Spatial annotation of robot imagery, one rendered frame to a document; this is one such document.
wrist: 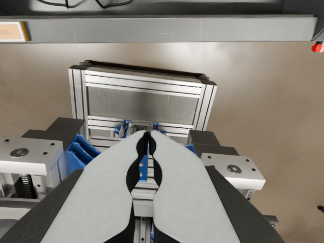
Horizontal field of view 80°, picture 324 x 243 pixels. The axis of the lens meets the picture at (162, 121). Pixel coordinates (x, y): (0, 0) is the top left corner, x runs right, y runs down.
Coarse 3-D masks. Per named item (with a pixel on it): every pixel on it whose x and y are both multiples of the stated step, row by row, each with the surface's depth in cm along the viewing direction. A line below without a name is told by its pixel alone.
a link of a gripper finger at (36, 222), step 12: (72, 180) 8; (60, 192) 8; (36, 204) 7; (48, 204) 7; (60, 204) 7; (24, 216) 7; (36, 216) 7; (48, 216) 7; (12, 228) 6; (24, 228) 6; (36, 228) 6; (48, 228) 6; (0, 240) 6; (12, 240) 6; (24, 240) 6; (36, 240) 6
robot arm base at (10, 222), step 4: (0, 220) 42; (4, 220) 42; (8, 220) 42; (12, 220) 42; (16, 220) 42; (0, 224) 41; (4, 224) 41; (8, 224) 41; (12, 224) 41; (0, 228) 40; (4, 228) 40; (8, 228) 40; (0, 232) 40; (4, 232) 40; (0, 236) 39
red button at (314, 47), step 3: (318, 42) 50; (321, 42) 49; (312, 45) 51; (315, 45) 50; (318, 45) 50; (321, 45) 49; (312, 48) 51; (315, 48) 50; (318, 48) 49; (321, 48) 49; (312, 51) 51; (315, 51) 50; (318, 51) 50; (321, 51) 50
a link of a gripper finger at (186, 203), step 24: (168, 144) 11; (168, 168) 9; (192, 168) 9; (168, 192) 8; (192, 192) 8; (216, 192) 8; (168, 216) 7; (192, 216) 7; (216, 216) 7; (168, 240) 6; (192, 240) 6; (216, 240) 6
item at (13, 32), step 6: (6, 24) 32; (12, 24) 32; (0, 30) 32; (6, 30) 32; (12, 30) 32; (18, 30) 32; (24, 30) 33; (0, 36) 32; (6, 36) 32; (12, 36) 32; (18, 36) 32
